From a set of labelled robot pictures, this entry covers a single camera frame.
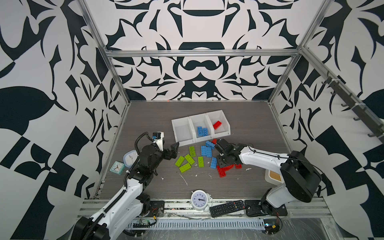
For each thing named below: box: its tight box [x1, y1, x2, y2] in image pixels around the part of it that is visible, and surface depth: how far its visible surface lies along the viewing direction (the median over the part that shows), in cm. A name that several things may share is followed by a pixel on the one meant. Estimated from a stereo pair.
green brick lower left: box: [179, 162, 192, 173], surface depth 88 cm
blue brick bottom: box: [202, 128, 209, 137], surface depth 101 cm
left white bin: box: [171, 116, 196, 147], surface depth 101 cm
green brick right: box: [198, 156, 204, 168], surface depth 91 cm
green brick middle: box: [184, 154, 195, 165], surface depth 91 cm
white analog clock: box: [190, 189, 211, 213], surface depth 76 cm
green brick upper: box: [189, 146, 197, 157], surface depth 95 cm
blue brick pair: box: [201, 140, 216, 158], surface depth 94 cm
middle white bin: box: [189, 113, 214, 143], surface depth 102 cm
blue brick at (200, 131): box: [197, 126, 203, 137], surface depth 103 cm
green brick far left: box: [175, 155, 185, 168], surface depth 91 cm
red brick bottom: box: [217, 164, 235, 178], surface depth 87 cm
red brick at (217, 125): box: [213, 120, 222, 130], surface depth 106 cm
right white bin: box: [205, 109, 231, 139], surface depth 105 cm
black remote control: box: [209, 199, 246, 218], surface depth 75 cm
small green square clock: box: [109, 160, 125, 175], surface depth 87 cm
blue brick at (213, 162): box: [210, 156, 218, 169], surface depth 89 cm
